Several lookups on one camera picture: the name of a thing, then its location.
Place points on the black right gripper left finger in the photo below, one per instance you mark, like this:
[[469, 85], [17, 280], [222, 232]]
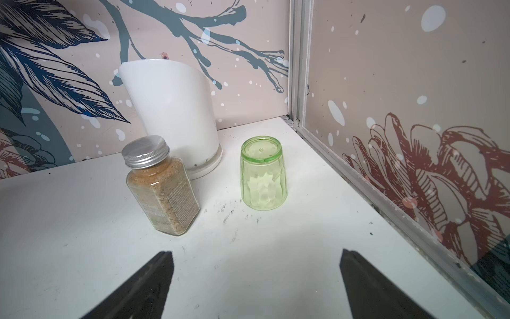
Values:
[[143, 295]]

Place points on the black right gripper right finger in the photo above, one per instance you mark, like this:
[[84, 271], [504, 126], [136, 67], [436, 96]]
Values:
[[371, 294]]

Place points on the glass spice jar silver lid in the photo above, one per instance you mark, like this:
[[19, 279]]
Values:
[[160, 184]]

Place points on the green glass cup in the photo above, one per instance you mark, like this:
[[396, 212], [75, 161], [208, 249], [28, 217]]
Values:
[[263, 173]]

